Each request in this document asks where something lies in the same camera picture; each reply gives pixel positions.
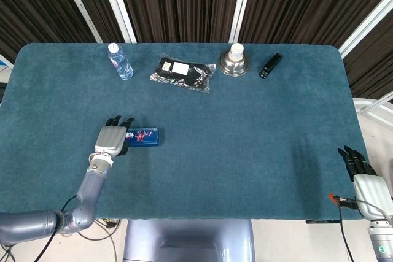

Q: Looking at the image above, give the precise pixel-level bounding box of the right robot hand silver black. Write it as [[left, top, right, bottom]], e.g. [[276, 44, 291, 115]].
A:
[[337, 145, 393, 222]]

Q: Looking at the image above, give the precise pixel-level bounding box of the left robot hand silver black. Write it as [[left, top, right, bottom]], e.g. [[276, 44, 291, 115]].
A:
[[93, 115, 136, 159]]

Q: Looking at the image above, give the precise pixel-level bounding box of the blue rectangular box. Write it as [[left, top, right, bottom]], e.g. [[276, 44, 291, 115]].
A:
[[125, 126, 160, 148]]

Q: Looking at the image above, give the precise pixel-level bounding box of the clear plastic water bottle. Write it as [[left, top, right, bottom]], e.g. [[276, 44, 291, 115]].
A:
[[107, 42, 134, 81]]

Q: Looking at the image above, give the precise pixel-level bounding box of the plastic bag with black cloth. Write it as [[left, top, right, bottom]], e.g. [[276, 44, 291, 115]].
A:
[[149, 53, 217, 94]]

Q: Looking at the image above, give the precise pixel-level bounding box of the teal table cloth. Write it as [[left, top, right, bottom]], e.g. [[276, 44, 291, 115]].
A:
[[0, 42, 369, 220]]

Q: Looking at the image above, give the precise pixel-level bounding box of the grey-blue robot torso base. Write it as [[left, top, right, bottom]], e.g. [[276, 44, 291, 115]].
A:
[[122, 219, 255, 262]]

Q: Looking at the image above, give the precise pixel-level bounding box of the stainless steel bowl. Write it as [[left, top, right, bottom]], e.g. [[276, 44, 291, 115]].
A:
[[218, 48, 251, 77]]

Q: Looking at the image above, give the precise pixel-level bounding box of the small white plastic bottle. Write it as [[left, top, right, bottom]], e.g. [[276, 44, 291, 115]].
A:
[[230, 43, 245, 60]]

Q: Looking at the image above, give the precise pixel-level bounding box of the black stapler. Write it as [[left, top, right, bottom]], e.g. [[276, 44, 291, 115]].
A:
[[259, 52, 283, 80]]

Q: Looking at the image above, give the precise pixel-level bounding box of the black cable with orange plug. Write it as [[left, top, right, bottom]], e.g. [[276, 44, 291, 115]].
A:
[[328, 193, 359, 262]]

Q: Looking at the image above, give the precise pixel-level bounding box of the white metal stand base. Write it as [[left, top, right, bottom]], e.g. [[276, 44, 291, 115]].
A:
[[352, 94, 393, 121]]

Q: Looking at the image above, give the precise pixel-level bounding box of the black floor cable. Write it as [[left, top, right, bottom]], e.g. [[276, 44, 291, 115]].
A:
[[76, 219, 120, 242]]

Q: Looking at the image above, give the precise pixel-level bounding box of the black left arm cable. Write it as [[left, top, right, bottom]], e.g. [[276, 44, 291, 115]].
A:
[[33, 193, 79, 262]]

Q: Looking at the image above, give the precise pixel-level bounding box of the white metal stand pole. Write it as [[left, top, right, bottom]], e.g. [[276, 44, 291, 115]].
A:
[[228, 0, 256, 44], [56, 0, 103, 44], [96, 0, 138, 44], [339, 0, 393, 59]]

